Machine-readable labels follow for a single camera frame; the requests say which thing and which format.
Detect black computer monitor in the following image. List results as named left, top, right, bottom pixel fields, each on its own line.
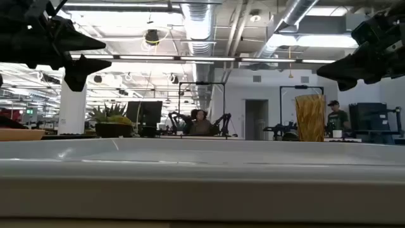
left=126, top=101, right=163, bottom=138

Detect black ceiling-mounted device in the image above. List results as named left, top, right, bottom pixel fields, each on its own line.
left=144, top=28, right=161, bottom=46

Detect black metal rig frame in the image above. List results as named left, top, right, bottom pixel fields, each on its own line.
left=178, top=81, right=227, bottom=137
left=278, top=84, right=325, bottom=135

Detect silver ceiling air duct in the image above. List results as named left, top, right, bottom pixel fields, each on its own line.
left=254, top=0, right=321, bottom=59
left=180, top=0, right=217, bottom=84

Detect light grey plastic tray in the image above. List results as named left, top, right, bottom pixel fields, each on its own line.
left=0, top=137, right=405, bottom=225

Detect black plant pot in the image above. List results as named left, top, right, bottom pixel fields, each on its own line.
left=94, top=122, right=134, bottom=139

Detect white square pillar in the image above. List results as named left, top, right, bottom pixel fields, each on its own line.
left=57, top=72, right=87, bottom=136

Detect seated person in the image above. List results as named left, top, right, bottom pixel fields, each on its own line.
left=188, top=109, right=214, bottom=136

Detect standing person with cap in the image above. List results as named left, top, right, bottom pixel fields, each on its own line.
left=326, top=99, right=351, bottom=137

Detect long ceiling light bar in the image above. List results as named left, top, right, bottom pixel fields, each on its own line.
left=70, top=54, right=337, bottom=65

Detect green succulent plant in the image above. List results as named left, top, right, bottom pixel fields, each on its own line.
left=88, top=102, right=134, bottom=126

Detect amber ribbed plastic cup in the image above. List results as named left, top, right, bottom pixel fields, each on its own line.
left=295, top=94, right=327, bottom=143

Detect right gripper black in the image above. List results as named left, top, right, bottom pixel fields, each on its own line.
left=316, top=0, right=405, bottom=92

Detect black stacked crates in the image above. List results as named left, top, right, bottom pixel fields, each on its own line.
left=348, top=102, right=392, bottom=141

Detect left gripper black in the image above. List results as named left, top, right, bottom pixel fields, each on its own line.
left=0, top=0, right=113, bottom=93

